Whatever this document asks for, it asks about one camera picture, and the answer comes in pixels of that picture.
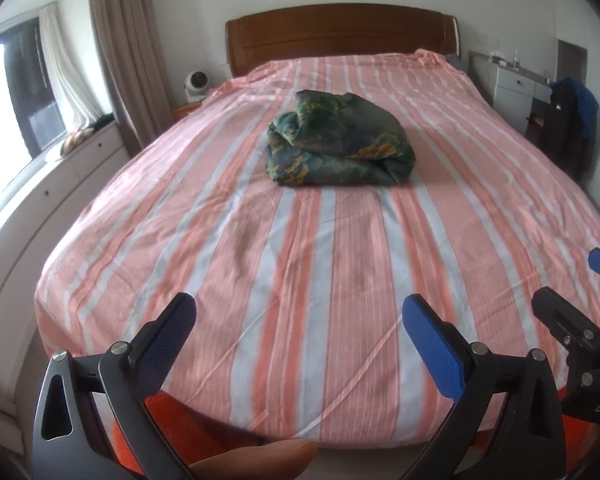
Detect green patterned silk jacket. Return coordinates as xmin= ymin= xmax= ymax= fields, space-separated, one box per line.
xmin=265 ymin=90 xmax=416 ymax=186

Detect black and blue hanging clothes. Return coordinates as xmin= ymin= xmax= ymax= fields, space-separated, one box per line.
xmin=526 ymin=78 xmax=600 ymax=183

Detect person's left hand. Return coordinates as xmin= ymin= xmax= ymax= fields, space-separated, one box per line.
xmin=189 ymin=440 xmax=318 ymax=480

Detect white dresser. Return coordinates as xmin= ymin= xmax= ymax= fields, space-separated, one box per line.
xmin=468 ymin=51 xmax=552 ymax=136

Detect white window cabinet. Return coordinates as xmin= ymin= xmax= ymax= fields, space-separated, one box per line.
xmin=0 ymin=122 xmax=129 ymax=455

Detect pink striped bed sheet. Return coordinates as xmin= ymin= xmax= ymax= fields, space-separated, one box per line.
xmin=35 ymin=50 xmax=600 ymax=448

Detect wooden headboard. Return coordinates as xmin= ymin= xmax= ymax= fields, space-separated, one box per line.
xmin=225 ymin=3 xmax=460 ymax=77

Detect wooden nightstand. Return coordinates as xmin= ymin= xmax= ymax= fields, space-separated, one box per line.
xmin=172 ymin=101 xmax=202 ymax=122

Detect small white fan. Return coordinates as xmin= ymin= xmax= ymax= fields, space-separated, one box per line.
xmin=184 ymin=70 xmax=210 ymax=103

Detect beige curtain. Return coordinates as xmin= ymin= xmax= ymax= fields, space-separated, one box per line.
xmin=90 ymin=0 xmax=175 ymax=156

